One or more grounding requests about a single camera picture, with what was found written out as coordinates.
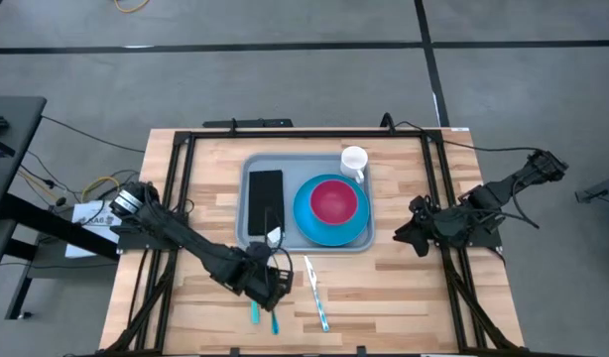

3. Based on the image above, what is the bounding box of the black stand with cable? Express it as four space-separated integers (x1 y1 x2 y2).
570 173 609 289

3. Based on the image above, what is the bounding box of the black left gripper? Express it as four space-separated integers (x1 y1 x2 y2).
229 241 295 313

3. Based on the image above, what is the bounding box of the white ceramic mug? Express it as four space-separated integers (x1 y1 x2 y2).
339 145 370 185

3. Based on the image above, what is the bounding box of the black desk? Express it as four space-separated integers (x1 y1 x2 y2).
0 96 121 321

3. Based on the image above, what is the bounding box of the yellow cable loop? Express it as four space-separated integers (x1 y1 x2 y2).
80 175 122 202

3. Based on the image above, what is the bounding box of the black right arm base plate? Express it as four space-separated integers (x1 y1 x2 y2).
429 207 504 250

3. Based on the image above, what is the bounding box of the yellow floor cable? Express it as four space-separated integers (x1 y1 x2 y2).
113 0 151 15

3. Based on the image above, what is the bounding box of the black napkin with white tag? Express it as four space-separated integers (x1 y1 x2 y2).
247 169 287 247

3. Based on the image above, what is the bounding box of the black aluminium table frame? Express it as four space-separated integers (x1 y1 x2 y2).
104 127 523 357

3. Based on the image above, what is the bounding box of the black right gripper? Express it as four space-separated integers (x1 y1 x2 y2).
392 194 467 258

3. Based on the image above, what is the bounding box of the magenta plastic bowl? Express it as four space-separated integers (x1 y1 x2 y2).
309 178 360 226

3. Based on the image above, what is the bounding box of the black bar behind table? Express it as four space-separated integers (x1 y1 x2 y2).
202 117 295 130

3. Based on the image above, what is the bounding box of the white paper label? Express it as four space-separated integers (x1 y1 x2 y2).
64 199 123 260

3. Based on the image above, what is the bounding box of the grey plastic tray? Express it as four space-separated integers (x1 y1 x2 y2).
234 152 377 253

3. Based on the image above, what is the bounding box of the blue plastic plate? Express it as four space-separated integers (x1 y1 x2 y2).
293 173 372 248

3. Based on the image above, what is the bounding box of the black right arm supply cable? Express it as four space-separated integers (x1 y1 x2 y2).
380 112 542 153

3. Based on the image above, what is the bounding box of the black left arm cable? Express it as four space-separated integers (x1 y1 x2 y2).
262 207 295 280

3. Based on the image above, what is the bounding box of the knife with teal white handle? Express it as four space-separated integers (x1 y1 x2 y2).
303 255 331 333

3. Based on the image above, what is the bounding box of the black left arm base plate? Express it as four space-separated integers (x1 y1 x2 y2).
116 212 187 252

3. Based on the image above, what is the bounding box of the thin black floor cable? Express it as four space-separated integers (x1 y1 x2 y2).
40 115 147 154

